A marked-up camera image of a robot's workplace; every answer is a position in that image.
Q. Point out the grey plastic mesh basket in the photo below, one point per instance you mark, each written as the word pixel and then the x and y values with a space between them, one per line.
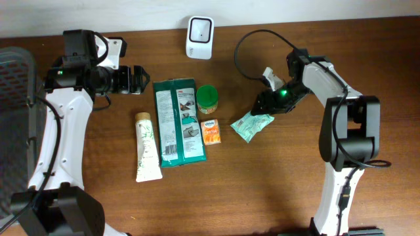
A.
pixel 21 123

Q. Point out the green wipes pack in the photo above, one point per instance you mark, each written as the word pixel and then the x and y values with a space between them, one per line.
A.
pixel 180 138

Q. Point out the white cream tube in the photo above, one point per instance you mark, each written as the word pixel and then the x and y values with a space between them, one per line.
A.
pixel 148 167

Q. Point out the white barcode scanner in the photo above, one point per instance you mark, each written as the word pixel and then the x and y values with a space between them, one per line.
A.
pixel 199 37

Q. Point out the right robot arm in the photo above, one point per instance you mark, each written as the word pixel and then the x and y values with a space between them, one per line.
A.
pixel 348 140

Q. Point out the light green snack packet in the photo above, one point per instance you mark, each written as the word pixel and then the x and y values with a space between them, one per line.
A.
pixel 250 124

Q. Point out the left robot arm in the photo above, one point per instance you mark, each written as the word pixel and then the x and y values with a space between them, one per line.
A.
pixel 55 202

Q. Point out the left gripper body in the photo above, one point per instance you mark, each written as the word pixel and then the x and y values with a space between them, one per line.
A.
pixel 132 79

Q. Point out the orange tissue pack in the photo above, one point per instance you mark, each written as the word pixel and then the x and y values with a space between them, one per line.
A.
pixel 211 132

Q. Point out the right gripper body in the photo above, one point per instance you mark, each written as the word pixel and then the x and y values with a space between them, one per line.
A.
pixel 281 99

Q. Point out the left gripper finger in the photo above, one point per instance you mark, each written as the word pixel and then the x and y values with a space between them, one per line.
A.
pixel 140 74
pixel 138 86

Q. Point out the green lid jar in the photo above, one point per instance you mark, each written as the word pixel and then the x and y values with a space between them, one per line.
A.
pixel 207 99

